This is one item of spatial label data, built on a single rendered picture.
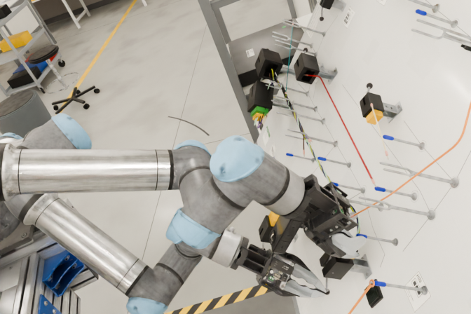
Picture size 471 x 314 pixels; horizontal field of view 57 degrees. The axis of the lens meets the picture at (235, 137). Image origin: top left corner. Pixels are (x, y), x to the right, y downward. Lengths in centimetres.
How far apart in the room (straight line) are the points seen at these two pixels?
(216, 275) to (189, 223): 183
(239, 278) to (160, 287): 150
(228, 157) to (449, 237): 38
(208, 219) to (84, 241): 37
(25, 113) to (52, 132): 305
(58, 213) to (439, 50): 83
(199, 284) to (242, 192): 189
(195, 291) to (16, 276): 124
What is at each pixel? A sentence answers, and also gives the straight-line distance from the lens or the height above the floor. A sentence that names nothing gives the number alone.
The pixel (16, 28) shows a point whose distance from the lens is 733.
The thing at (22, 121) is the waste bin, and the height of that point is 51.
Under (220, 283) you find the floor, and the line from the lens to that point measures 247.
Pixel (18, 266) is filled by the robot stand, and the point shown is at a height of 107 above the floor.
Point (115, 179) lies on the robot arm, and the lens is 76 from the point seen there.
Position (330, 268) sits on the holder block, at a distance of 90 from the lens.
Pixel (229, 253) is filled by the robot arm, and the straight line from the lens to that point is 92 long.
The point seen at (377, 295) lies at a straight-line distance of 91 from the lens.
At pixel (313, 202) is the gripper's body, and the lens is 74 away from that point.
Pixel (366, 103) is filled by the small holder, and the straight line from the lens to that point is 93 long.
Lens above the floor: 189
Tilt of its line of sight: 34 degrees down
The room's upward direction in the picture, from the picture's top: 23 degrees counter-clockwise
